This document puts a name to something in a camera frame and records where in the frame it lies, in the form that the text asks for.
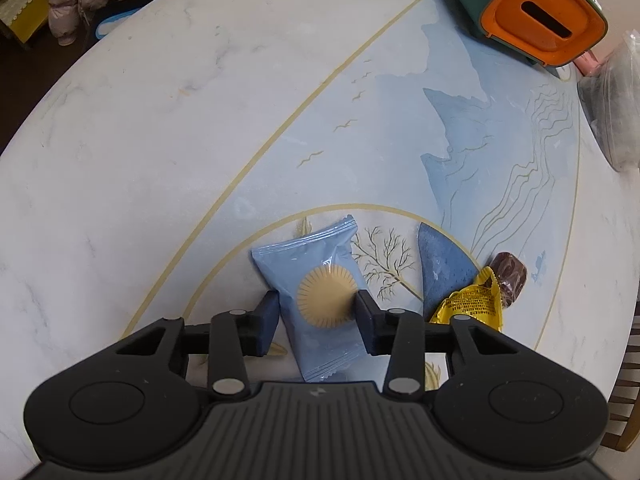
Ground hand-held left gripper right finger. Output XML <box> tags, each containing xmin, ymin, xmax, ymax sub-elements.
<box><xmin>352</xmin><ymin>290</ymin><xmax>541</xmax><ymax>397</ymax></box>

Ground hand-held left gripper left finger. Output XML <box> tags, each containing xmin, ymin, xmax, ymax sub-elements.
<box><xmin>115</xmin><ymin>290</ymin><xmax>281</xmax><ymax>402</ymax></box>

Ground light blue snack packet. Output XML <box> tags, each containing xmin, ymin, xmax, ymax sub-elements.
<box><xmin>250</xmin><ymin>215</ymin><xmax>371</xmax><ymax>383</ymax></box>

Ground yellow snack wrapper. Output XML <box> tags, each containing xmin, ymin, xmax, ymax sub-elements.
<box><xmin>427</xmin><ymin>266</ymin><xmax>504</xmax><ymax>333</ymax></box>

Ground brown candy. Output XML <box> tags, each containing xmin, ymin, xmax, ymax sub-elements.
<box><xmin>487</xmin><ymin>252</ymin><xmax>528</xmax><ymax>307</ymax></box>

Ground wooden chair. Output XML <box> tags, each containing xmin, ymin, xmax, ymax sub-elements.
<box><xmin>599</xmin><ymin>305</ymin><xmax>640</xmax><ymax>452</ymax></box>

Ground light blue plastic item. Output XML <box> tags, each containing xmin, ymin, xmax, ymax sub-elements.
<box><xmin>94</xmin><ymin>9</ymin><xmax>137</xmax><ymax>42</ymax></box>

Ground clear plastic bag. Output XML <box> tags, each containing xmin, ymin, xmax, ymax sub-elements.
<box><xmin>576</xmin><ymin>30</ymin><xmax>640</xmax><ymax>173</ymax></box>

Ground pink box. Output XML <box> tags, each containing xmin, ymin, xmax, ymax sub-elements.
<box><xmin>571</xmin><ymin>49</ymin><xmax>608</xmax><ymax>78</ymax></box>

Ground orange green tissue box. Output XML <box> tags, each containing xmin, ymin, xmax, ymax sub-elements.
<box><xmin>439</xmin><ymin>0</ymin><xmax>609</xmax><ymax>67</ymax></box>

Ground cream quilted cushion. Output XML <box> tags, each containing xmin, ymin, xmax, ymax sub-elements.
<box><xmin>0</xmin><ymin>0</ymin><xmax>53</xmax><ymax>47</ymax></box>

